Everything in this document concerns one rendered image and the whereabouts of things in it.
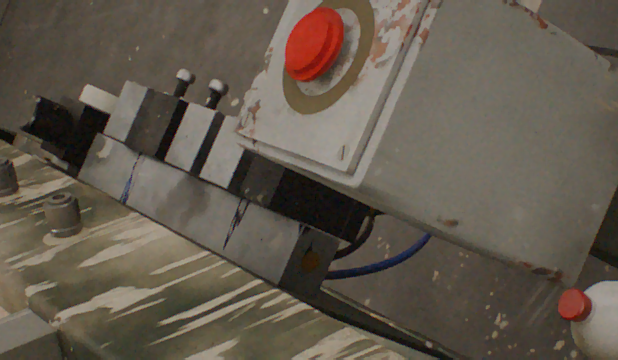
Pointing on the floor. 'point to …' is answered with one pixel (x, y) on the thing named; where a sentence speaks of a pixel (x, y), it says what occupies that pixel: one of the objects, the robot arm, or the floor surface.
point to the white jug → (599, 319)
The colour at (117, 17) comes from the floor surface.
